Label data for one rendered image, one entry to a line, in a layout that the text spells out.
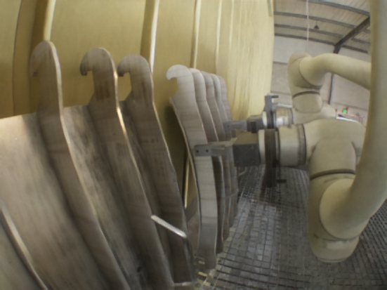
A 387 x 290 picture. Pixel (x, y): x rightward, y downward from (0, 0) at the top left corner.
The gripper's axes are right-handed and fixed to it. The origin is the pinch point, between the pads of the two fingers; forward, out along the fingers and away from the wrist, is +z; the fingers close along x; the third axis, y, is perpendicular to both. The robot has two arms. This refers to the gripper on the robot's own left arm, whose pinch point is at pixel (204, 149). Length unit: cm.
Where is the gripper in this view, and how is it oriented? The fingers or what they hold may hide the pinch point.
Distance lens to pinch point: 48.7
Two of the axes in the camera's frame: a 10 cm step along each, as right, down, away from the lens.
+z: -9.2, 0.5, 4.0
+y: -1.4, -9.7, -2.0
